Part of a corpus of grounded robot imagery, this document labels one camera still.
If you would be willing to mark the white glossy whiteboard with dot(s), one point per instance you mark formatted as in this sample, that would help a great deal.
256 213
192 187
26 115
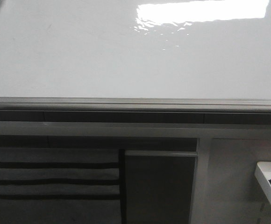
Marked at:
180 55

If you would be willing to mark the dark grey panel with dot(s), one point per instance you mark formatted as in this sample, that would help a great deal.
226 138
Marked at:
159 186

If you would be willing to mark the grey striped fabric organizer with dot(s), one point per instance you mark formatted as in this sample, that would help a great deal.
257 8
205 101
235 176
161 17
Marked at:
61 186

